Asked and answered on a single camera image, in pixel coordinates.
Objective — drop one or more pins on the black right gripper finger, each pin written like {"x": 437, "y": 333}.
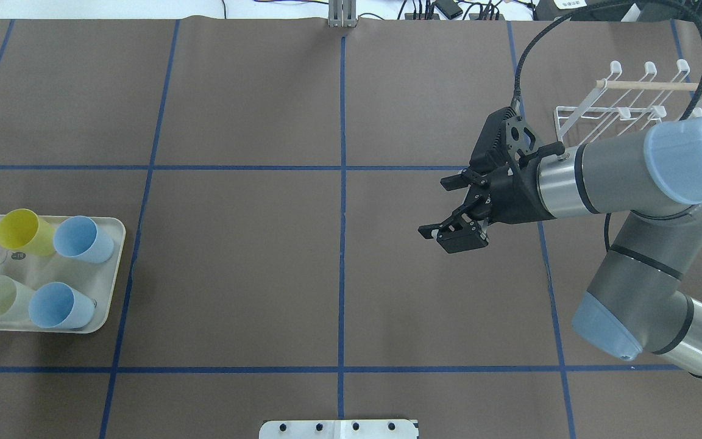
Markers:
{"x": 465, "y": 178}
{"x": 464, "y": 220}

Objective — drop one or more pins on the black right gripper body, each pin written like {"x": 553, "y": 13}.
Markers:
{"x": 514, "y": 198}

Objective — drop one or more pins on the blue plastic cup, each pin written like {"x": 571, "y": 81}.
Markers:
{"x": 57, "y": 305}
{"x": 81, "y": 238}

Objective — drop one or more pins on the yellow plastic cup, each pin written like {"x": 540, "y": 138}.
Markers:
{"x": 22, "y": 230}

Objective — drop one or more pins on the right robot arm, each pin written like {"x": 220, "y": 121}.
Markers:
{"x": 633, "y": 303}

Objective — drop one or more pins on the pale green plastic cup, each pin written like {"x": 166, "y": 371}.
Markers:
{"x": 15, "y": 299}

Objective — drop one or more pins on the white plastic tray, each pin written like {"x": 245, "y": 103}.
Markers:
{"x": 96, "y": 281}

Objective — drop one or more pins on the white wire cup rack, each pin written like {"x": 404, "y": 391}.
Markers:
{"x": 619, "y": 104}

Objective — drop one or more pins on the aluminium frame post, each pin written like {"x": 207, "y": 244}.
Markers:
{"x": 342, "y": 13}

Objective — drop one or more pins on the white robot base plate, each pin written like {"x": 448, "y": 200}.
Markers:
{"x": 340, "y": 428}

